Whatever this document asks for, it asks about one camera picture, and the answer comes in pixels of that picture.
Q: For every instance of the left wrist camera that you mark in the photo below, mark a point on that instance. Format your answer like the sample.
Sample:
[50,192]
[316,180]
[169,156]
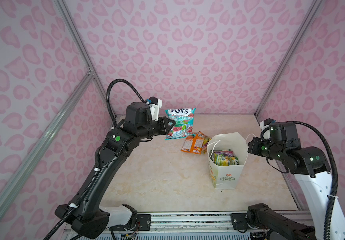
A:
[155,105]

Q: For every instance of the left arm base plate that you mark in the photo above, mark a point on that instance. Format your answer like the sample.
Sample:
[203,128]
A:
[142,222]

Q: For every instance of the lime Fox's candy bag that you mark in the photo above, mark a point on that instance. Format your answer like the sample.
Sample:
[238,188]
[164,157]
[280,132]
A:
[224,158]

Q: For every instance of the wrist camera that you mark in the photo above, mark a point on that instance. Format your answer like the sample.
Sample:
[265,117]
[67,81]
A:
[265,129]
[155,105]

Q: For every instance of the aluminium mounting rail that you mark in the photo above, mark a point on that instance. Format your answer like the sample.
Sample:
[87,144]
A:
[193,226]

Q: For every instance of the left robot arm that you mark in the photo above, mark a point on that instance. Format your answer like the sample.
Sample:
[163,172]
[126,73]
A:
[141,123]

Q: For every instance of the diagonal aluminium frame bar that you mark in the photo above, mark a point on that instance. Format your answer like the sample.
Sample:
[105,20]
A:
[18,180]

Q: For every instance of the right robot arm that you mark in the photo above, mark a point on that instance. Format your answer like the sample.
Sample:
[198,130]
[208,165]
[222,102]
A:
[315,171]

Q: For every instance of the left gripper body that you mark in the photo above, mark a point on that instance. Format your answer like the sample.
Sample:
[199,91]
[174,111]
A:
[158,127]

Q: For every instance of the orange candy bag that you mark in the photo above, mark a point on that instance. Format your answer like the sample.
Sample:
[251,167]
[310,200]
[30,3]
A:
[196,143]

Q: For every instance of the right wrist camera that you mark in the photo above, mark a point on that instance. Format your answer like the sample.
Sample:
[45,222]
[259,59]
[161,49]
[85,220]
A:
[265,129]

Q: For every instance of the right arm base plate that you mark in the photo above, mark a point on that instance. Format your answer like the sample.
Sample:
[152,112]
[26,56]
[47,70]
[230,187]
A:
[240,222]

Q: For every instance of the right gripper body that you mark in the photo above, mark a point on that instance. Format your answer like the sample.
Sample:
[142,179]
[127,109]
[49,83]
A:
[265,148]

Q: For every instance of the white illustrated paper bag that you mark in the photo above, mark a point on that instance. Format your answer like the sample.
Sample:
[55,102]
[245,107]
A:
[226,178]

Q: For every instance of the teal Fox's candy bag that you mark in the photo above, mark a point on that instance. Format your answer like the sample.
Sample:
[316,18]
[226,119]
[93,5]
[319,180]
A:
[183,122]

